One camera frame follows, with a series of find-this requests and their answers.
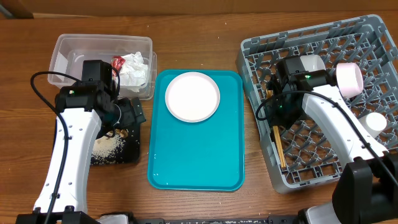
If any wooden chopstick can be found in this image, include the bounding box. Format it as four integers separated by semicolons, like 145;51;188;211
266;89;285;170
267;89;287;170

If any brown food scrap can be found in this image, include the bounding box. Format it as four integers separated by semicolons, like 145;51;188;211
104;129;129;139

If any white napkin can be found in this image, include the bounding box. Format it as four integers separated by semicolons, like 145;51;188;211
119;52;148;91

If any red snack wrapper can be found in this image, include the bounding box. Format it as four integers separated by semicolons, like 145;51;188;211
111;56;126;71

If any grey bowl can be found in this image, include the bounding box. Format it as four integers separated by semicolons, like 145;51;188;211
300;55;326;72

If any large pink plate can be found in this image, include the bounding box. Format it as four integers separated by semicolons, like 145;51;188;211
165;72;221;123

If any small pink plate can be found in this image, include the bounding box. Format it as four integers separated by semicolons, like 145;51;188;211
336;63;363;98

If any small white cup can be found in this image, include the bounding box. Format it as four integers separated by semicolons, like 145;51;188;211
359;112;387;138

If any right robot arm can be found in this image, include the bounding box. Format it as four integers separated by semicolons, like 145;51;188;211
261;68;397;223

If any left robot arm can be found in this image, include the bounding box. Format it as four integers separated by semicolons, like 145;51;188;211
16;81;146;223

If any grey dishwasher rack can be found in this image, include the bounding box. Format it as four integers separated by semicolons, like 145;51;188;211
236;14;397;194

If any black plastic tray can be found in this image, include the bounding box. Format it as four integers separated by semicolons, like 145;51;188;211
54;98;142;166

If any teal serving tray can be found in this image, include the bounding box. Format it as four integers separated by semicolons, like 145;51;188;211
147;70;245;191

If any clear plastic bin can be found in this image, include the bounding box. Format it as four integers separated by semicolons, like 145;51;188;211
49;34;157;100

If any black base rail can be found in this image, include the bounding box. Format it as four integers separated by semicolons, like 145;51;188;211
96;211;312;224

